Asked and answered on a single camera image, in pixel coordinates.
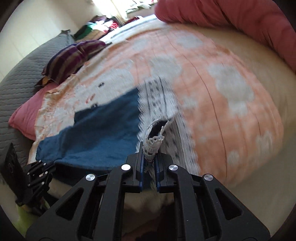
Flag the clothes pile by window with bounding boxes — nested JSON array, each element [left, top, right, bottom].
[[72, 15, 142, 43]]

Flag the blue denim pants lace hem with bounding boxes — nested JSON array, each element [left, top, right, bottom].
[[36, 76, 200, 175]]

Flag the pink quilted pillow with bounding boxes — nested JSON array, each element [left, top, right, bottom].
[[8, 82, 58, 141]]

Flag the grey quilted headboard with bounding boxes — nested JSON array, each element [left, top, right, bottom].
[[1, 30, 74, 166]]

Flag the clothes on window sill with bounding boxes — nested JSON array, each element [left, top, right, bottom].
[[125, 0, 158, 14]]

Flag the red rolled duvet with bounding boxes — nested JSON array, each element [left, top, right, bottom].
[[154, 0, 295, 70]]

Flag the orange white fleece blanket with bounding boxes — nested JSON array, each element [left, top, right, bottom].
[[29, 24, 284, 185]]

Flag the purple striped pillow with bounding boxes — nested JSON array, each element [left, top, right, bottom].
[[35, 40, 110, 87]]

